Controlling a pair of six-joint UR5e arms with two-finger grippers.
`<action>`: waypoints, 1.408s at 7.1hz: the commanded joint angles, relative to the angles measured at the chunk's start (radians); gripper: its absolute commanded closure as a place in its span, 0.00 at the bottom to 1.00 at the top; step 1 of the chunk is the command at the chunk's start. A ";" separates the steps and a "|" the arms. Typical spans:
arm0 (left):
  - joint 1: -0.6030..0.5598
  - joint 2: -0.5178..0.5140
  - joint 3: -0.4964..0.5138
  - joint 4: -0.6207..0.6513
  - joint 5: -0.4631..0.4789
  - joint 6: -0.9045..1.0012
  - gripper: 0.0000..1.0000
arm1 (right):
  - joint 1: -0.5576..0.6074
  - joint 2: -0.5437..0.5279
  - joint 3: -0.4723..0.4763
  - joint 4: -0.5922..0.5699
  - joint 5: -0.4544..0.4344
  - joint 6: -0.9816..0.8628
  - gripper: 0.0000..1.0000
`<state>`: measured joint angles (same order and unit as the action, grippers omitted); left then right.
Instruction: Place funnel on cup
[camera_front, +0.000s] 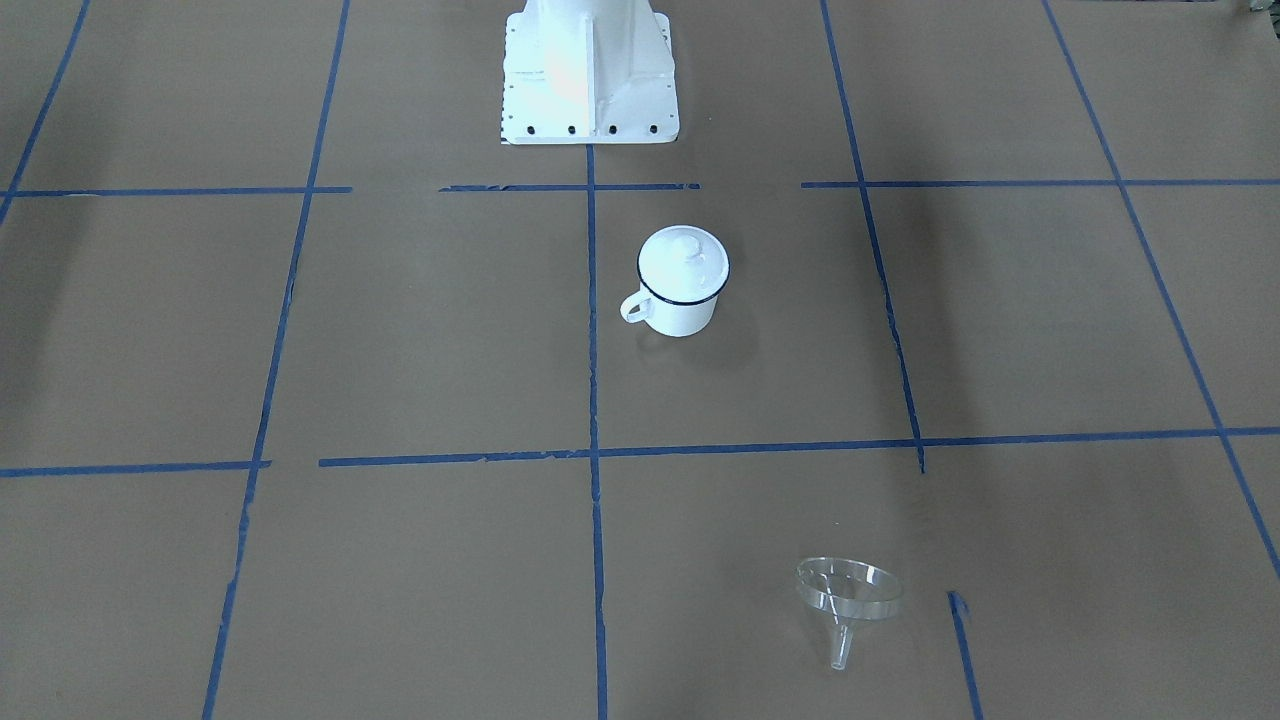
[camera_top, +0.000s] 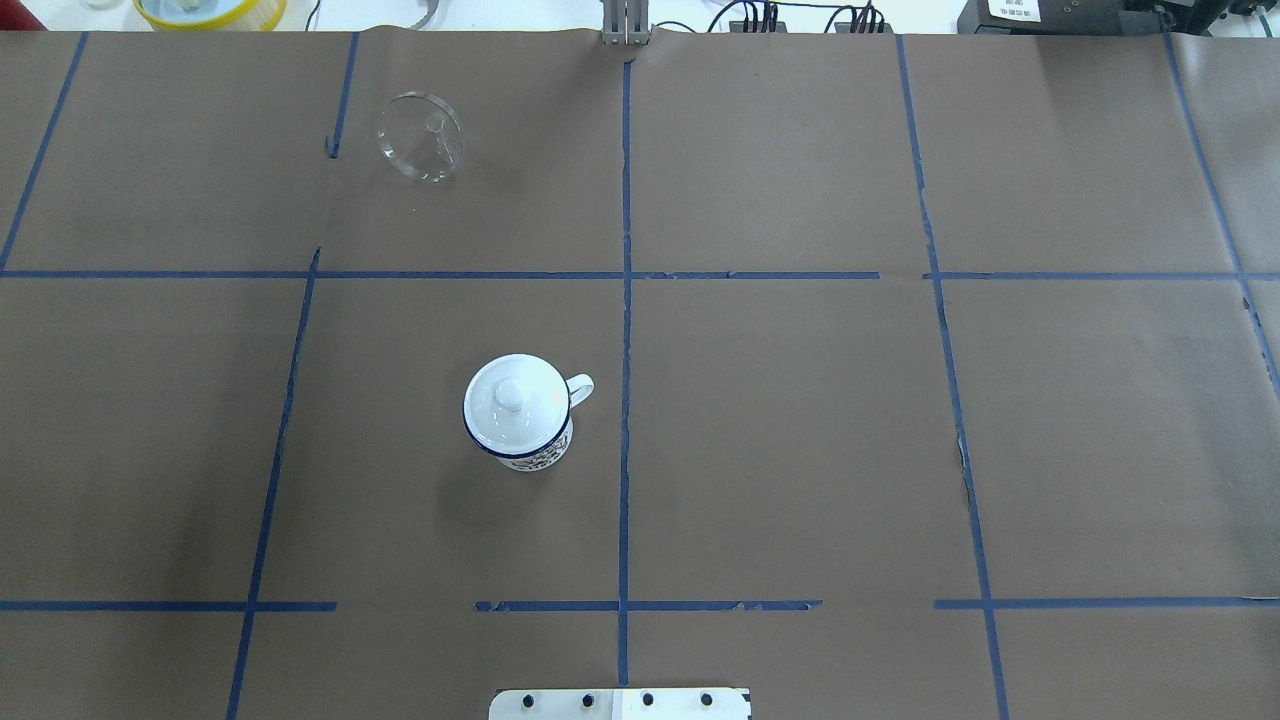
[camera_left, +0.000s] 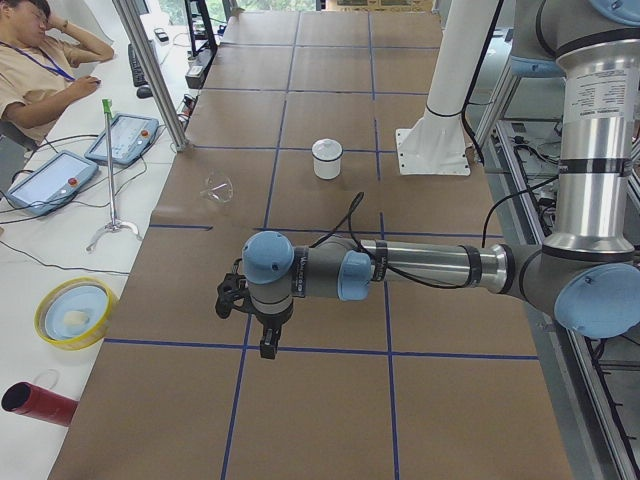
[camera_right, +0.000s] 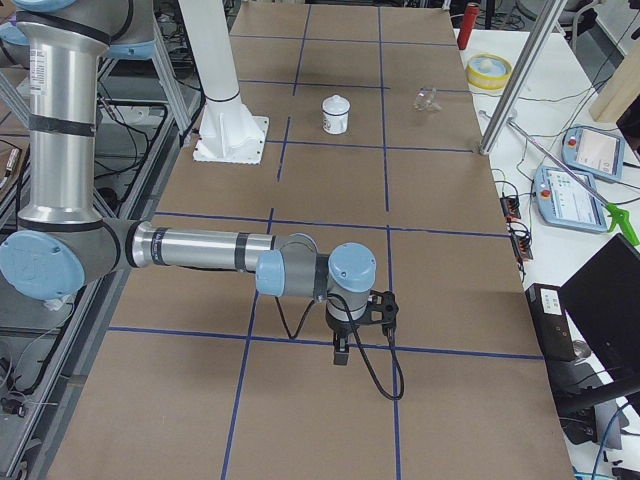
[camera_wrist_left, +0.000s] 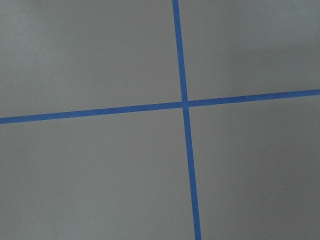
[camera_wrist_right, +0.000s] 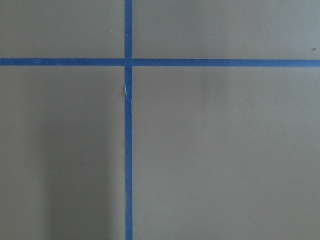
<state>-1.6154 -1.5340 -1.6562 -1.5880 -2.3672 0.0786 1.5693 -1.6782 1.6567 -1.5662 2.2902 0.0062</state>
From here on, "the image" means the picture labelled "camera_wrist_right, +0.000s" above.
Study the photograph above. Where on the brown paper table cover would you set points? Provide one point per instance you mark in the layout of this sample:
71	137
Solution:
219	153

